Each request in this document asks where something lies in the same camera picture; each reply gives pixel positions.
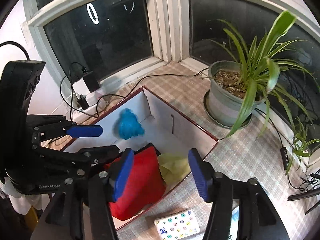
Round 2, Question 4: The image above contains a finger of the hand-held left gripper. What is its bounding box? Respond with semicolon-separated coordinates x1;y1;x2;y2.
31;145;121;179
26;114;103;143

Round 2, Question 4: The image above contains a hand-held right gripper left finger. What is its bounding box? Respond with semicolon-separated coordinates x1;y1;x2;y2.
30;148;135;240

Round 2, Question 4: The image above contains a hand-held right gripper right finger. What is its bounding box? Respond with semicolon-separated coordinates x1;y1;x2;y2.
188;148;290;240

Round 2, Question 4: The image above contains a red cloth pouch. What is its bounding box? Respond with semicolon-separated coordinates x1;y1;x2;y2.
104;142;167;221

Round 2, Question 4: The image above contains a blue plush toy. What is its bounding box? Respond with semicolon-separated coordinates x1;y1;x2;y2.
113;108;145;140

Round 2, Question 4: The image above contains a dark red cardboard box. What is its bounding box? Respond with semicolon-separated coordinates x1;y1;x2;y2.
41;85;219;232

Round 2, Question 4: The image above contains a yellow cloth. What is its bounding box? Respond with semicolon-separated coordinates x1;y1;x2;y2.
157;154;193;187

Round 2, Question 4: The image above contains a black plug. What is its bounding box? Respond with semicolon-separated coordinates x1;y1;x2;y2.
77;95;89;110

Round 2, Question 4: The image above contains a white charger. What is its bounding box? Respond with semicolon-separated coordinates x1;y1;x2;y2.
72;79;90;95

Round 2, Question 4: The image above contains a black charger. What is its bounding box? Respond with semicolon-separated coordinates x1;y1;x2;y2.
82;71;101;92

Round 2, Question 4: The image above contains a white star-printed tissue pack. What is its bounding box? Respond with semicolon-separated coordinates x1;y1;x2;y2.
153;209;200;240

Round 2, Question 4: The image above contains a grey pot saucer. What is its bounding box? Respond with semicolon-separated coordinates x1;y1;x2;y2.
203;90;252;130

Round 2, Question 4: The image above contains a white power strip with chargers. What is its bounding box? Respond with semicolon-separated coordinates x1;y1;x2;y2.
60;62;98;125

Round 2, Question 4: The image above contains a grey flower pot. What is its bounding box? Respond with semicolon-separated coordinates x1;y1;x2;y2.
208;60;267;127

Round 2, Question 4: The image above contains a yellow object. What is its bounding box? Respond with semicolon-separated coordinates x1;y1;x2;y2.
24;205;40;232

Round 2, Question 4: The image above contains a white fluffy cloth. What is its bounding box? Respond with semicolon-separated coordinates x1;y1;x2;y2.
0;179;44;215

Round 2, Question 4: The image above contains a green spider plant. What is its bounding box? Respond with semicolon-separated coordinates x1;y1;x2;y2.
210;10;320;139

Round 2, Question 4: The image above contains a small spider plant shoot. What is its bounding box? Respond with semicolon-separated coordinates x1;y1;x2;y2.
285;116;320;175

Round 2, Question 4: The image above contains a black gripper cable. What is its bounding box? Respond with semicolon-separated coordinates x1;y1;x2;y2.
0;42;30;61

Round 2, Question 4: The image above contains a thin black cable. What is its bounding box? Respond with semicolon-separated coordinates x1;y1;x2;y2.
96;69;212;118

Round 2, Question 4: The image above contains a black cable with inline switch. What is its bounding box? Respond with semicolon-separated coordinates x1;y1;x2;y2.
255;107;319;193

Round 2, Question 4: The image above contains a white window frame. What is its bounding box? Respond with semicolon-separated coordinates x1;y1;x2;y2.
22;0;320;100

